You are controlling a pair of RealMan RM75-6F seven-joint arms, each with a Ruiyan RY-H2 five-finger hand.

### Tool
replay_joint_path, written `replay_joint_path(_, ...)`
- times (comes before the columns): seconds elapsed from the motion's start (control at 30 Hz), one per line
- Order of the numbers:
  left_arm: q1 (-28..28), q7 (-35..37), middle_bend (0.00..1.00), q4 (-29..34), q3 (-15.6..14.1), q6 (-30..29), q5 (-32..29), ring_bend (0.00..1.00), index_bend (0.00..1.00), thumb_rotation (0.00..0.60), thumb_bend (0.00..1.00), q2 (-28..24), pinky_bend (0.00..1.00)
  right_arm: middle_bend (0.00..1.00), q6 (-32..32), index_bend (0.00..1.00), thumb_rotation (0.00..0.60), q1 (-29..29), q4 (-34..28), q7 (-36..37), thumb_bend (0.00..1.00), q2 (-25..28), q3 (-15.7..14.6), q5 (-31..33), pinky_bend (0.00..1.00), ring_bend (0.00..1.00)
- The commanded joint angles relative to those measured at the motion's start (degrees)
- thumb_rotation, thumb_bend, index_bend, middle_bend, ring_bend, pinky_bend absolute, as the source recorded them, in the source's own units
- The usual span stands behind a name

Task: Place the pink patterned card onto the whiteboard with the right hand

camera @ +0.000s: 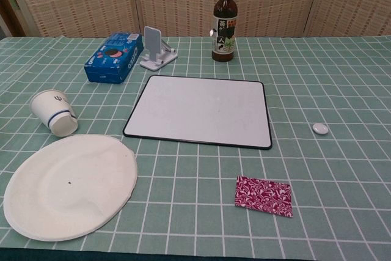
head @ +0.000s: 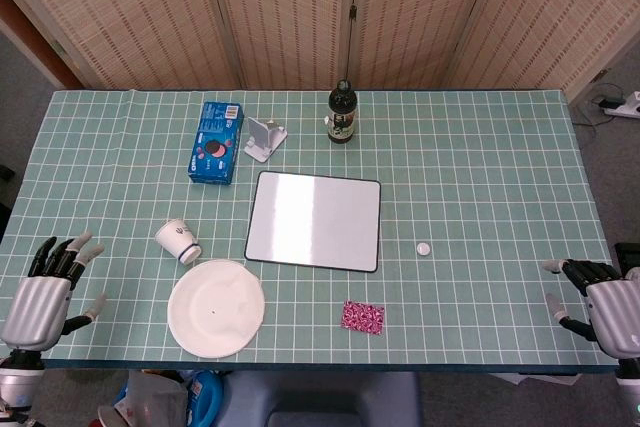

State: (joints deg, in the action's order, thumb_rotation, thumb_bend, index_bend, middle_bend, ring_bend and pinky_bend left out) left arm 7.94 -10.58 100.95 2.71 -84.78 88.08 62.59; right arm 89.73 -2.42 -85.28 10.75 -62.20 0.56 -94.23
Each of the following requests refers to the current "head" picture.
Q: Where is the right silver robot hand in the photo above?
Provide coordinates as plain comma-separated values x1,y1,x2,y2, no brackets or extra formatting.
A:
542,258,640,361

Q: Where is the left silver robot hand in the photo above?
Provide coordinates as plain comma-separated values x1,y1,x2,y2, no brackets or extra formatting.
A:
0,230,108,352

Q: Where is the pink patterned packet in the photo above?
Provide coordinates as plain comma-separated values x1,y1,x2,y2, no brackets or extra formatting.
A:
341,300,386,336

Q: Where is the black box on floor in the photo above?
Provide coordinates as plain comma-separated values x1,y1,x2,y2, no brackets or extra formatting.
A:
613,241,640,278

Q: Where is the black object beside table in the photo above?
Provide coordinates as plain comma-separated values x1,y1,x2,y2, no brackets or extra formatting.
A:
0,164,15,243

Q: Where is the clear plastic bag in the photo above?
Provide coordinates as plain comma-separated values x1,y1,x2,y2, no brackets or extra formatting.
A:
112,370,189,427

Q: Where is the white paper cup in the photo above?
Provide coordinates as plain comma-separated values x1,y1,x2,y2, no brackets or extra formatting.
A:
154,218,203,266

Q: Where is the white paper plate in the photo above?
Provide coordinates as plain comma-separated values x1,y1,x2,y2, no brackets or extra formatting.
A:
167,258,266,359

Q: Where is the blue plastic container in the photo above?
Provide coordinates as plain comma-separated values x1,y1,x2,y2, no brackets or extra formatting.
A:
187,370,225,427

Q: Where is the green grid tablecloth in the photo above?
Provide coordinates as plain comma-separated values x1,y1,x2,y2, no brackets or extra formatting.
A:
0,89,635,367

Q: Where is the white power strip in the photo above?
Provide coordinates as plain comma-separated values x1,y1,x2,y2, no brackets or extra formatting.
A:
602,90,640,121

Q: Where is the blue Oreo cookie box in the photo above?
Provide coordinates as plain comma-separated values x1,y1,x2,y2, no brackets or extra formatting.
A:
187,100,245,186

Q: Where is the white phone stand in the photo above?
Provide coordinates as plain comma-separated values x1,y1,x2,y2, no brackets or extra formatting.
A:
243,116,289,164

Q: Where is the white board with black rim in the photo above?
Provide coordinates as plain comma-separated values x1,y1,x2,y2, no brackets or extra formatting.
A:
243,170,382,274

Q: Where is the blue grey chair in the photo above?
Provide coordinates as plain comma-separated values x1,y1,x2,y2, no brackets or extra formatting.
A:
219,371,424,427

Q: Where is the bamboo folding screen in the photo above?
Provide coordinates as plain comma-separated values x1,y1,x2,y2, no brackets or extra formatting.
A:
0,0,640,98

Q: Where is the dark tea bottle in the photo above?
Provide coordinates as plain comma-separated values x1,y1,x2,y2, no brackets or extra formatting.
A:
326,78,358,146

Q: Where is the black floor cable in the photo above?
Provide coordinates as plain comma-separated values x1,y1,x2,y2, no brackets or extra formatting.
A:
574,82,626,128

